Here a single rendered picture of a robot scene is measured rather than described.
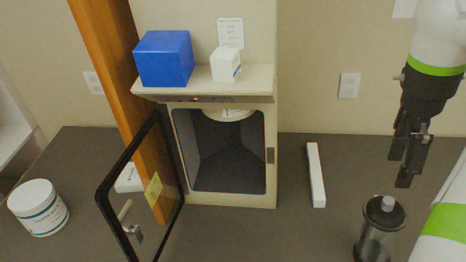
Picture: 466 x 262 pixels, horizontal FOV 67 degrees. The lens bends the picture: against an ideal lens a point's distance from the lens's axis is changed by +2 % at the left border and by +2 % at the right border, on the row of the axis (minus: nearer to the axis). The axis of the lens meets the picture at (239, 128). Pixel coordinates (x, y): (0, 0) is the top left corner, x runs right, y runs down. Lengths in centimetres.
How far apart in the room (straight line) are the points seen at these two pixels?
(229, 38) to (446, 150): 102
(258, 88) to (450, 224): 45
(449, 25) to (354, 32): 70
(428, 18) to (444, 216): 31
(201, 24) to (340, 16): 59
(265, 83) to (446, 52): 34
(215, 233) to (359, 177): 56
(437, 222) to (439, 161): 104
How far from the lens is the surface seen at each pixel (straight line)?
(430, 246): 45
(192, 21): 82
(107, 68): 84
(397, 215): 97
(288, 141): 145
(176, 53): 73
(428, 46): 65
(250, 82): 77
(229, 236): 118
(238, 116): 97
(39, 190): 132
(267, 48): 82
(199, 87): 77
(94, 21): 82
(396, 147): 88
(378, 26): 130
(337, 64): 135
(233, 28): 80
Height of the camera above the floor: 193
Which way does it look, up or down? 41 degrees down
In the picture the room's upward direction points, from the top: 5 degrees counter-clockwise
